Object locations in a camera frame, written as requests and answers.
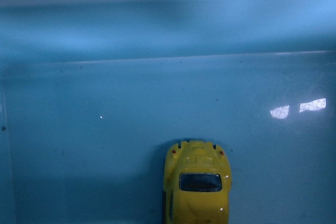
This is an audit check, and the yellow beetle toy car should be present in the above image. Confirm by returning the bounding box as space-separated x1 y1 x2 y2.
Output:
162 140 232 223

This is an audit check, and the light blue plastic bin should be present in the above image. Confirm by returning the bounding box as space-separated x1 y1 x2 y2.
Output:
1 0 335 223

